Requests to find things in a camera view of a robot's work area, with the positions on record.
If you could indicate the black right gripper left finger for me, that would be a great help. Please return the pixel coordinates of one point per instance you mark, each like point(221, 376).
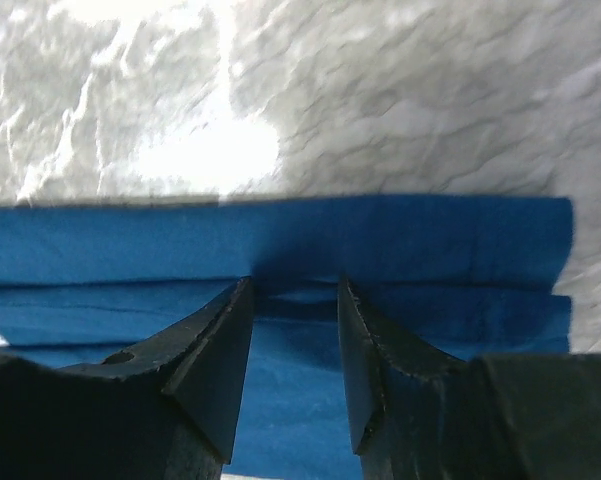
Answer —
point(163, 408)

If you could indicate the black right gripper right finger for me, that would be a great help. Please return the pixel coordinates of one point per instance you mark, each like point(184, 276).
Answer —
point(416, 412)

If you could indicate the blue Mickey t-shirt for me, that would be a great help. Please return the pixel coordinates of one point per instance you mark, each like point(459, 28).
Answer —
point(469, 274)

